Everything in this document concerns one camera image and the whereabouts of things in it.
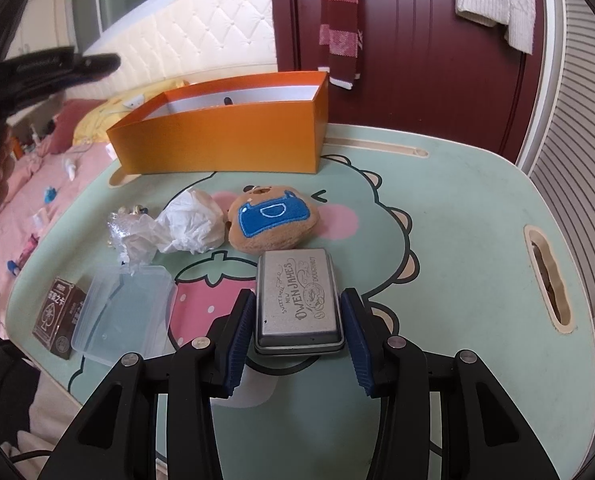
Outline maroon wooden door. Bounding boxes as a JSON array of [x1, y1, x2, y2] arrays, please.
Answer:
[[270, 0, 553, 163]]

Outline brown plush bear toy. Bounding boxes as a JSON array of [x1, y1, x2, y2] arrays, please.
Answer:
[[225, 185, 321, 253]]

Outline white ribbed panel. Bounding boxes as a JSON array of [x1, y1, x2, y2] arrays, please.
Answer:
[[516, 0, 595, 343]]

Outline person's left hand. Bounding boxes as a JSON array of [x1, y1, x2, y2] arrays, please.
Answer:
[[0, 126, 17, 211]]

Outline cream tufted headboard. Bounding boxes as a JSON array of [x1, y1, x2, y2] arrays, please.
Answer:
[[80, 0, 279, 107]]

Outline black cable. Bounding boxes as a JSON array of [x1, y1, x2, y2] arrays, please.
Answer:
[[5, 447, 61, 467]]

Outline beige trousers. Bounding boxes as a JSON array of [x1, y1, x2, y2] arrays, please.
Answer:
[[0, 374, 96, 480]]

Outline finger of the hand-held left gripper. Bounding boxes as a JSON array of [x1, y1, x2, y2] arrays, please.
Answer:
[[72, 53, 122, 82]]

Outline yellow pillow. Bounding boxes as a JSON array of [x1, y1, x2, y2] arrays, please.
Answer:
[[72, 79, 189, 144]]

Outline pink bed sheet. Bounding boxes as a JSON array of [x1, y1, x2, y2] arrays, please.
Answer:
[[0, 139, 119, 311]]

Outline crumpled clear plastic wrap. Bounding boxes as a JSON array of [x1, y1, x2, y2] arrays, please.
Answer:
[[106, 210, 171, 275]]

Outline grey metal tin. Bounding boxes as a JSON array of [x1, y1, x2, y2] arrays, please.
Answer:
[[253, 248, 347, 358]]

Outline orange cardboard box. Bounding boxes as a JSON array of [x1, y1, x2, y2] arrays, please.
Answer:
[[106, 71, 329, 176]]

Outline pink pillow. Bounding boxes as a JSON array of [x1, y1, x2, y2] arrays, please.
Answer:
[[52, 100, 106, 155]]

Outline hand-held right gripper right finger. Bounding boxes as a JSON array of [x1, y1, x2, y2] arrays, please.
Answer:
[[340, 287, 544, 480]]

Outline green cartoon desktop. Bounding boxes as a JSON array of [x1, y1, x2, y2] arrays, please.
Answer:
[[5, 122, 595, 480]]

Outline clear plastic box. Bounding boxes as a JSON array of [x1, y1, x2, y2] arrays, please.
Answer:
[[70, 265, 179, 367]]

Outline dark cloth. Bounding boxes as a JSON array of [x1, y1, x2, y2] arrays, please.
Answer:
[[0, 334, 42, 453]]

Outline maroon striped scarf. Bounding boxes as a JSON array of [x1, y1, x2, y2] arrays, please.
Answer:
[[318, 0, 364, 91]]

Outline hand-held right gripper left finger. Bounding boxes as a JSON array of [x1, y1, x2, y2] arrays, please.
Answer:
[[40, 290, 257, 480]]

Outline dark brown card box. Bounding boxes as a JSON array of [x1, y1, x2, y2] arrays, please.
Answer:
[[32, 275, 89, 361]]

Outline crumpled white tissue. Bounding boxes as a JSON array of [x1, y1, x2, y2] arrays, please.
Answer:
[[154, 188, 227, 255]]

